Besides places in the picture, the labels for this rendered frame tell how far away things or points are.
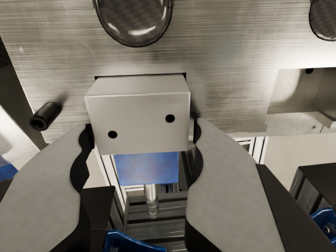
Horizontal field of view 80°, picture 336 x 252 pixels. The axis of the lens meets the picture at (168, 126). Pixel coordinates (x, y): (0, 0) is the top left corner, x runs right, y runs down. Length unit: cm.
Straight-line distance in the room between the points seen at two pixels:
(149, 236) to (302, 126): 33
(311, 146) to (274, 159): 24
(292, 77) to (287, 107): 2
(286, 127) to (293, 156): 134
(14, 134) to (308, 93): 24
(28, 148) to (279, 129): 28
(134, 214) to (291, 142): 123
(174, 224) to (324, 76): 37
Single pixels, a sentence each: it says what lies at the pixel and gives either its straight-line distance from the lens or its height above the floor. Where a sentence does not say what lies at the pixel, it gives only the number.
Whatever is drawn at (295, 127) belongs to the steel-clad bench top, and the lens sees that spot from 30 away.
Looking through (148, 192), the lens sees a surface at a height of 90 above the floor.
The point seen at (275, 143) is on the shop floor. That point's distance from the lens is 148.
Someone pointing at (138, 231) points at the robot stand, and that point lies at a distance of 46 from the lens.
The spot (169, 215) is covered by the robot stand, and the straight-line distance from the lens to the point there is 47.
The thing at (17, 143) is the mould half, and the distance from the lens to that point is 22.
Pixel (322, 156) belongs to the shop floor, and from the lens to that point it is 176.
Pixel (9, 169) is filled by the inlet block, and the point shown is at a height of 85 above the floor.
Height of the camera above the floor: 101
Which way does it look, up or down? 58 degrees down
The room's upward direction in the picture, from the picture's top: 173 degrees clockwise
